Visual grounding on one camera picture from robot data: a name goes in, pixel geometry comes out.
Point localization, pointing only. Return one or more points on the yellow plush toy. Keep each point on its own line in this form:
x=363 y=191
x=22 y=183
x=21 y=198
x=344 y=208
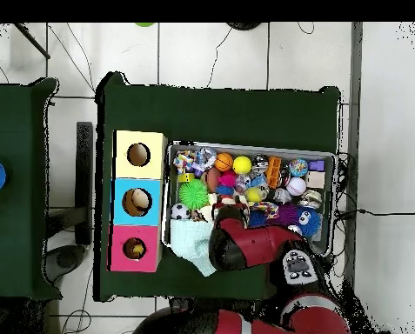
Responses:
x=134 y=249

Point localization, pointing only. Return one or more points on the cream yellow cloth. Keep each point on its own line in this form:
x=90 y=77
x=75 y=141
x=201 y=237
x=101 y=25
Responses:
x=208 y=209

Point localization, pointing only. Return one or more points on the small soccer ball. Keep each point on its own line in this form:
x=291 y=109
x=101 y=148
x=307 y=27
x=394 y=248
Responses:
x=180 y=211

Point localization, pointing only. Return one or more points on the mint green cloth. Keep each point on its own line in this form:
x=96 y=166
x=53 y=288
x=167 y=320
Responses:
x=192 y=243

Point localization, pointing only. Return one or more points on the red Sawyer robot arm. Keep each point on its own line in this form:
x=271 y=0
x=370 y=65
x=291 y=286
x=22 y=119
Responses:
x=263 y=247

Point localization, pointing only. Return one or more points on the colourful speckled ball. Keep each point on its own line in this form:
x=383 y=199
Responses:
x=299 y=167

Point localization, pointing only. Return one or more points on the plain wooden block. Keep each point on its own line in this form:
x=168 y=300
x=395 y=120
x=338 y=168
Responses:
x=317 y=179

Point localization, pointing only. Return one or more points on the colourful crinkled packet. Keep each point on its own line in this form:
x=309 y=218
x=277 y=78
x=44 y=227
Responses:
x=183 y=161

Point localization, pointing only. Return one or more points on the yellow ball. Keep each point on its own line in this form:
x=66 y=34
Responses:
x=242 y=165

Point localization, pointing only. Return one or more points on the white baseball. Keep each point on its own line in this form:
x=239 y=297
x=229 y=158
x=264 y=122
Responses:
x=297 y=186

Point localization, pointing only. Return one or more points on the green spiky ball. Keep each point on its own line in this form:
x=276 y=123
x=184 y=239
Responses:
x=193 y=194

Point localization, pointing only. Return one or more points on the orange plastic toy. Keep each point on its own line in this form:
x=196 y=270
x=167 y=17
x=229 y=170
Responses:
x=274 y=172

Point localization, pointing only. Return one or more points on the wooden box with three holes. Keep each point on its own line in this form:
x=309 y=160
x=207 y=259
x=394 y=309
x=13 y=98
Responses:
x=139 y=181

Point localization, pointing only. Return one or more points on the clear mesh bin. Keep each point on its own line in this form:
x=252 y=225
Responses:
x=290 y=149

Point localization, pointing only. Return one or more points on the bright orange mini basketball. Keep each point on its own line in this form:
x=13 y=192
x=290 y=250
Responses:
x=224 y=162

